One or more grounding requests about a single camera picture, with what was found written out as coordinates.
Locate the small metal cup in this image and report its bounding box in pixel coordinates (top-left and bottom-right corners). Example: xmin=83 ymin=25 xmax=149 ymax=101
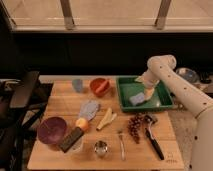
xmin=94 ymin=141 xmax=108 ymax=158

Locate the purple bowl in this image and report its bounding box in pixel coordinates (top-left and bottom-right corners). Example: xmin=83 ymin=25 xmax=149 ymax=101
xmin=37 ymin=117 xmax=67 ymax=145

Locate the orange-red bowl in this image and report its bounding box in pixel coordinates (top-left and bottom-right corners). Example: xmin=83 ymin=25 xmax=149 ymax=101
xmin=90 ymin=78 xmax=110 ymax=97

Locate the yellow banana piece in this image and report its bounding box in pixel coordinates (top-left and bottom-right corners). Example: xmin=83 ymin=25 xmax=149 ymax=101
xmin=96 ymin=108 xmax=117 ymax=131

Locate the orange carrot in bowl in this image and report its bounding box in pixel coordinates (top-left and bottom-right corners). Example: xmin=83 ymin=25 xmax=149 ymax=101
xmin=95 ymin=79 xmax=109 ymax=93

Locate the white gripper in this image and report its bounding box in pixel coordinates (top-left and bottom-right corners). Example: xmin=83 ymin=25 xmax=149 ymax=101
xmin=135 ymin=70 xmax=159 ymax=101

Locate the silver fork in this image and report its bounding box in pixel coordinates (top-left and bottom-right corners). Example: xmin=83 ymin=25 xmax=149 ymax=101
xmin=117 ymin=130 xmax=126 ymax=161

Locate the small blue cup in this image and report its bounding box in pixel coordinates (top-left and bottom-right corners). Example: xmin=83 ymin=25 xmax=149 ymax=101
xmin=72 ymin=79 xmax=84 ymax=93

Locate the orange fruit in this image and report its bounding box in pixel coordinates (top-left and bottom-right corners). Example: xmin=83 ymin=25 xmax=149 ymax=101
xmin=75 ymin=118 xmax=89 ymax=131

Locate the grey-blue plate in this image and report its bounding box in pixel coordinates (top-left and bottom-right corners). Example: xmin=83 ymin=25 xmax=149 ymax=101
xmin=176 ymin=68 xmax=198 ymax=84

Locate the clear plastic container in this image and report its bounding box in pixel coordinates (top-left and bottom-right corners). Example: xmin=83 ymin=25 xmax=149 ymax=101
xmin=68 ymin=138 xmax=83 ymax=154

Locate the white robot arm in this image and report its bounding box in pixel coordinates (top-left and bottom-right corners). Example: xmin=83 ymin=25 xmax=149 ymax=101
xmin=136 ymin=55 xmax=213 ymax=171

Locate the blue-grey sponge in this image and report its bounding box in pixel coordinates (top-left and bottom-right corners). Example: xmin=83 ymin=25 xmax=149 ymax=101
xmin=129 ymin=92 xmax=145 ymax=106

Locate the blue-grey cloth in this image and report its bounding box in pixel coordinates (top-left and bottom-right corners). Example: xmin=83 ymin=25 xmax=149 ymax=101
xmin=78 ymin=100 xmax=100 ymax=121

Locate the bunch of dark grapes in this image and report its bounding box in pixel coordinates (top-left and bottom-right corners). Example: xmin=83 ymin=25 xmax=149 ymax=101
xmin=127 ymin=114 xmax=143 ymax=144

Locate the green plastic tray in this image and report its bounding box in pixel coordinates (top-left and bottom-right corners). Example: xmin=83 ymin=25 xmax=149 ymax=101
xmin=116 ymin=76 xmax=173 ymax=113

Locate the dark rectangular block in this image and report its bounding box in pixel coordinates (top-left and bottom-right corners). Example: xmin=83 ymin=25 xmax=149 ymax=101
xmin=59 ymin=127 xmax=84 ymax=153

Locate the black chair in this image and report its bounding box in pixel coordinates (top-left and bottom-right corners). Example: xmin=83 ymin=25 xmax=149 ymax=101
xmin=0 ymin=71 xmax=49 ymax=171

